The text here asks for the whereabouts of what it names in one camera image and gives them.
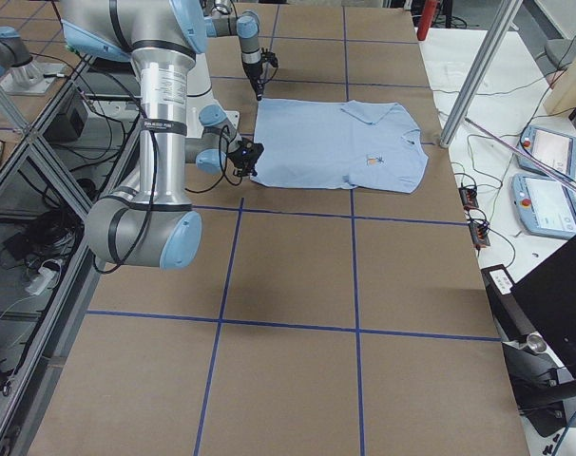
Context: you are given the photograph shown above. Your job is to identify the light blue t-shirt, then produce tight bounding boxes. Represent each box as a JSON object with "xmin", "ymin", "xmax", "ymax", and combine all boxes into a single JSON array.
[{"xmin": 253, "ymin": 99, "xmax": 428, "ymax": 194}]

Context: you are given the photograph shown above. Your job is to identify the aluminium frame post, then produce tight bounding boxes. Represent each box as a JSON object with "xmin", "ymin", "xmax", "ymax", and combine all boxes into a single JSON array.
[{"xmin": 439, "ymin": 0, "xmax": 523, "ymax": 148}]

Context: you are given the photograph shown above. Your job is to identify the grey power strip orange sockets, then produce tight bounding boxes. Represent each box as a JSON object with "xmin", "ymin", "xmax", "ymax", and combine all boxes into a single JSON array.
[{"xmin": 458, "ymin": 186, "xmax": 479, "ymax": 210}]

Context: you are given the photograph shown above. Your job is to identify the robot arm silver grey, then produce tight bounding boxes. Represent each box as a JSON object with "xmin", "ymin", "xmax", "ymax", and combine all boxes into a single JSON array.
[
  {"xmin": 202, "ymin": 1, "xmax": 265, "ymax": 101},
  {"xmin": 61, "ymin": 1, "xmax": 207, "ymax": 269}
]

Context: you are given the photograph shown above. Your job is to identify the red cylinder object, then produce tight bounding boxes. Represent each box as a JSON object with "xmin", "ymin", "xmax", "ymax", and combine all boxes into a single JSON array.
[{"xmin": 416, "ymin": 0, "xmax": 439, "ymax": 42}]

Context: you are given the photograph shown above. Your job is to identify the teach pendant tablet far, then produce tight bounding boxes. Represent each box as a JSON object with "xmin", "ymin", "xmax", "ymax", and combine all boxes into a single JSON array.
[{"xmin": 517, "ymin": 125, "xmax": 576, "ymax": 178}]

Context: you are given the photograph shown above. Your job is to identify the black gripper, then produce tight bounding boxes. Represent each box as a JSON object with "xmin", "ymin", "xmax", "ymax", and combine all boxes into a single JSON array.
[{"xmin": 243, "ymin": 61, "xmax": 264, "ymax": 101}]

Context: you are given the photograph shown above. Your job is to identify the aluminium frame rack right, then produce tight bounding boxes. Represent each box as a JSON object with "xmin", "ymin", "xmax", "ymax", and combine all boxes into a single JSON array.
[{"xmin": 0, "ymin": 58, "xmax": 138, "ymax": 455}]

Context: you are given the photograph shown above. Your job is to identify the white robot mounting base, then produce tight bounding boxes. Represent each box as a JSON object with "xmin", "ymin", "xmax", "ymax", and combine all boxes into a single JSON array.
[{"xmin": 185, "ymin": 47, "xmax": 241, "ymax": 139}]

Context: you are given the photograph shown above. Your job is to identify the white reacher grabber stick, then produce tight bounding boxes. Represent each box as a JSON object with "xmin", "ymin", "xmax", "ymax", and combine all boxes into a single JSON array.
[{"xmin": 465, "ymin": 117, "xmax": 576, "ymax": 195}]

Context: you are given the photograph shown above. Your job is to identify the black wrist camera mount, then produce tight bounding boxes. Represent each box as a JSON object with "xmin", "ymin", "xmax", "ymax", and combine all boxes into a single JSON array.
[
  {"xmin": 227, "ymin": 139, "xmax": 264, "ymax": 178},
  {"xmin": 261, "ymin": 48, "xmax": 278, "ymax": 68}
]

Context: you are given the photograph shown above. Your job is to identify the teach pendant tablet near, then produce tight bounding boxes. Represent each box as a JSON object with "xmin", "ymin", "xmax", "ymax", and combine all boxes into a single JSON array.
[{"xmin": 511, "ymin": 174, "xmax": 576, "ymax": 239}]

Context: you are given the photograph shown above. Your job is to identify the teach pendant tablet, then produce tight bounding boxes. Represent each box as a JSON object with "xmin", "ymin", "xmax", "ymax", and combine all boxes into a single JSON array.
[
  {"xmin": 511, "ymin": 174, "xmax": 576, "ymax": 239},
  {"xmin": 517, "ymin": 125, "xmax": 576, "ymax": 178}
]

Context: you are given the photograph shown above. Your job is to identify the spare robot arm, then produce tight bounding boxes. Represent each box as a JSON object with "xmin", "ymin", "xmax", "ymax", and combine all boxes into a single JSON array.
[{"xmin": 0, "ymin": 26, "xmax": 65, "ymax": 96}]

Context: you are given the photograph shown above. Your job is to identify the black camera cable arm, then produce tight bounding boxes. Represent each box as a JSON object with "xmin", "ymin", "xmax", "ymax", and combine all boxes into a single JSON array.
[{"xmin": 92, "ymin": 113, "xmax": 251, "ymax": 275}]

